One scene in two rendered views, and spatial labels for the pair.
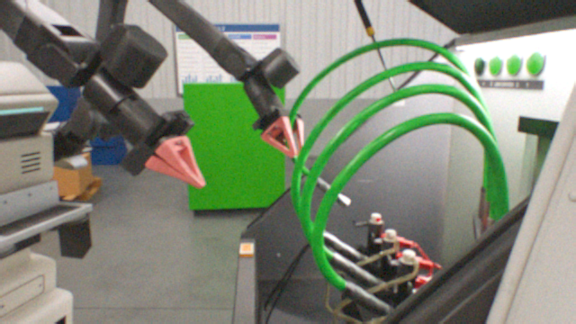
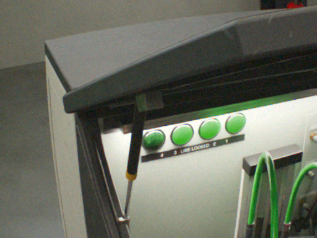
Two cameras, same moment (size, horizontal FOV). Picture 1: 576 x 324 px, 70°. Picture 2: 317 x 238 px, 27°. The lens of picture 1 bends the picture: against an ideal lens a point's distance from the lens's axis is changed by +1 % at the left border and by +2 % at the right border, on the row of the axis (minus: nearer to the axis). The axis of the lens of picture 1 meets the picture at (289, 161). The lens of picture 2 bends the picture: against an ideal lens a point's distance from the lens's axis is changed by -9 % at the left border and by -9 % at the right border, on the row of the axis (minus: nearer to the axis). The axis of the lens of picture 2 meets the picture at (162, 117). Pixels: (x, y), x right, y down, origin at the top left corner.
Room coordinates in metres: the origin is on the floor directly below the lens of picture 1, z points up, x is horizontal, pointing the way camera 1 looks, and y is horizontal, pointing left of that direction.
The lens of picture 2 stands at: (1.25, 0.73, 2.09)
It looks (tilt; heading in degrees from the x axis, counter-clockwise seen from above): 29 degrees down; 253
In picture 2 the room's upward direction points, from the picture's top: straight up
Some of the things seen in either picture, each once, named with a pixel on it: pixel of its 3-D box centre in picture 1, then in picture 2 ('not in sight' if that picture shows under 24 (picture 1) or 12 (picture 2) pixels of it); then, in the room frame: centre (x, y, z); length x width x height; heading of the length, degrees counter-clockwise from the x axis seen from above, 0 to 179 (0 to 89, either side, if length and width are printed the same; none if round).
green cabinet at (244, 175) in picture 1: (236, 144); not in sight; (4.30, 0.57, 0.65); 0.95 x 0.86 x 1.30; 97
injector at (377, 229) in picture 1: (367, 275); not in sight; (0.70, -0.15, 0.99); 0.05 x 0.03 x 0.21; 95
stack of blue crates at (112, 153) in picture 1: (78, 125); not in sight; (6.45, 3.31, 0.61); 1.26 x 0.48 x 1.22; 89
